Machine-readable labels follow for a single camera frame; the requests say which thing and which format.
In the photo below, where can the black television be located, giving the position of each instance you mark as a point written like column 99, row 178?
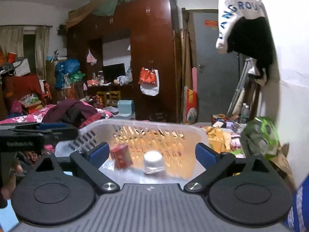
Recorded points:
column 114, row 72

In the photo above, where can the red cloth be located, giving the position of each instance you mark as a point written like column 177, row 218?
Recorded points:
column 21, row 87

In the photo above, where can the light blue box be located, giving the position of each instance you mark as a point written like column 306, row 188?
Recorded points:
column 125, row 107

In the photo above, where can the black hanging garment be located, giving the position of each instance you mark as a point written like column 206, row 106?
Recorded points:
column 253, row 41

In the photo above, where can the beige curtain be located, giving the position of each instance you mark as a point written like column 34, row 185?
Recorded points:
column 42, row 50
column 10, row 41

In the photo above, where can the clear water bottle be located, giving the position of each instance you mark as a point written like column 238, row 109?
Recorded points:
column 244, row 114

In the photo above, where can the pink floral blanket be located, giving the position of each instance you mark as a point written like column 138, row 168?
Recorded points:
column 26, row 117

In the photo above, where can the red and white plastic bag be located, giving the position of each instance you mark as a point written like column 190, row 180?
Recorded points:
column 149, row 79

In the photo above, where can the blue striped cloth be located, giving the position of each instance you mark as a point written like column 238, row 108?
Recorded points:
column 299, row 205

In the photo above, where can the colourful printed sack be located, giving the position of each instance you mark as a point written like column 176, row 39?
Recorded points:
column 190, row 106

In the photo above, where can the white hanging hoodie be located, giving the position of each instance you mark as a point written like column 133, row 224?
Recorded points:
column 227, row 12

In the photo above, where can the blue plastic bags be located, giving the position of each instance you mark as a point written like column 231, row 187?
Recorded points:
column 66, row 70

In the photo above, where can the person's left hand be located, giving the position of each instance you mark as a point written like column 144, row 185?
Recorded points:
column 16, row 169

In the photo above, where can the clear plastic slotted basket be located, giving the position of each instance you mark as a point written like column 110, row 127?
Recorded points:
column 154, row 135

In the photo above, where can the pink and white plastic bag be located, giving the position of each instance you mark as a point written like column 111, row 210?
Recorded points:
column 91, row 58

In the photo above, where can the small red box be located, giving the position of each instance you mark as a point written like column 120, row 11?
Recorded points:
column 121, row 156

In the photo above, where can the white round jar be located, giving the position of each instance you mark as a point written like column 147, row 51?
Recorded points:
column 153, row 160

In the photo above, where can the green cloth bundle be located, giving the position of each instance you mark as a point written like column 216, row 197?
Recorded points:
column 108, row 6

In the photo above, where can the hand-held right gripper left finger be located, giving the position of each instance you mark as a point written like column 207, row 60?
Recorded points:
column 99, row 152

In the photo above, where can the grey door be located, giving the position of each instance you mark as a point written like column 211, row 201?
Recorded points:
column 214, row 77

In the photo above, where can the brown cardboard box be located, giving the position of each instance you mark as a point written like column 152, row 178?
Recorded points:
column 284, row 164

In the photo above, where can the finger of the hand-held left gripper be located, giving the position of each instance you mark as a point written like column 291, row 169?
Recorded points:
column 52, row 125
column 61, row 134

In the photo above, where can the brown wooden wardrobe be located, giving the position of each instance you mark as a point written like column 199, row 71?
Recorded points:
column 154, row 41

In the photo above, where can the yellow cloth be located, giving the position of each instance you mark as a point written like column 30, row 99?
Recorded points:
column 217, row 137

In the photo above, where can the wooden boards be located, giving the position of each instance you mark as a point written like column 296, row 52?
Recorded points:
column 186, row 65

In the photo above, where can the green plastic bag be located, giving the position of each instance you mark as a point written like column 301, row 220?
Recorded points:
column 259, row 135

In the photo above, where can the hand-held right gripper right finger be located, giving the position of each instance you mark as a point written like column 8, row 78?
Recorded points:
column 204, row 153

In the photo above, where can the purple jacket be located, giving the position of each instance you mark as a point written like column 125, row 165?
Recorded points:
column 70, row 112

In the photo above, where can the metal crutches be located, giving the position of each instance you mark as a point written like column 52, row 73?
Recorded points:
column 239, row 94

